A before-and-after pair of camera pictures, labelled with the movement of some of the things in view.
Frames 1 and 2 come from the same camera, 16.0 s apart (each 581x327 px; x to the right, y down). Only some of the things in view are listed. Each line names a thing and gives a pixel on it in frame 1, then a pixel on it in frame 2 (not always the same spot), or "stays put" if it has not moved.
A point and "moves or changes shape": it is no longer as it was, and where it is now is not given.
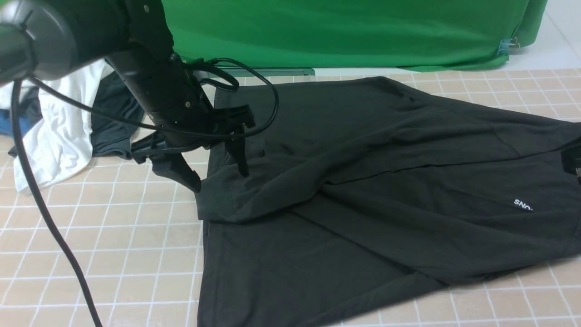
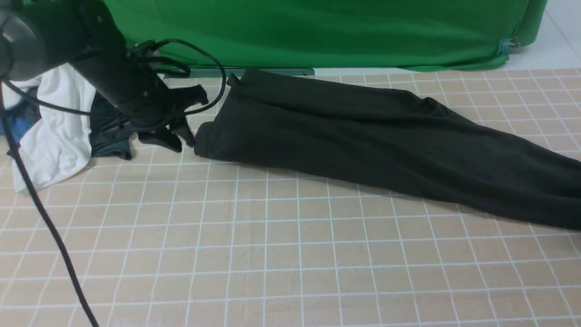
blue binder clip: (505, 44) stays put
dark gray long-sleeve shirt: (365, 193) moves or changes shape
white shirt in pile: (59, 146) stays put
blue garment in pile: (6, 125) stays put
